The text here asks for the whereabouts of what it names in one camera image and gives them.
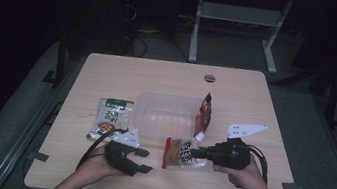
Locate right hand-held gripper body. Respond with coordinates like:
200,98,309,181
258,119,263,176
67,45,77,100
204,115,269,174

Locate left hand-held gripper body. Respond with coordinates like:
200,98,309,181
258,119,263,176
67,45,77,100
102,124,143,177

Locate clear red-edged snack packet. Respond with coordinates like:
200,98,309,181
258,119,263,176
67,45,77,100
160,134,213,176

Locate red snack packet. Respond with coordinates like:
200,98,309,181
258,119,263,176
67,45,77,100
193,90,216,139

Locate clear plastic container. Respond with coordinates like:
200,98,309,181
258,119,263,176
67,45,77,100
130,89,206,148

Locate person's left hand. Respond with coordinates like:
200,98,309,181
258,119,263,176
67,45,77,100
74,141,131,189

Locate person's right hand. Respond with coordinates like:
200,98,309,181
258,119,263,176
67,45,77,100
209,148,272,189

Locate small white object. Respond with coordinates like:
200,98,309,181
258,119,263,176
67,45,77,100
194,131,207,143

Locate green snack packet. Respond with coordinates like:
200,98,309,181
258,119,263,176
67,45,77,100
85,94,135,146

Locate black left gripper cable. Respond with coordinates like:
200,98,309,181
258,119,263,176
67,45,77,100
76,123,128,176

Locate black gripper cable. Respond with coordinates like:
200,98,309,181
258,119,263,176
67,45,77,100
238,143,274,189
76,123,128,176

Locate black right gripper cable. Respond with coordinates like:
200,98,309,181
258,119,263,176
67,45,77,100
238,143,274,189

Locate grey round cable grommet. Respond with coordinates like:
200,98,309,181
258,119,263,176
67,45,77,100
203,74,217,84

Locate black floor cables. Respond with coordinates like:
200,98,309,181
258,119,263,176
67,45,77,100
116,0,197,65

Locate white metal desk frame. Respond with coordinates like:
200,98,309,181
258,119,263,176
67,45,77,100
187,0,294,77

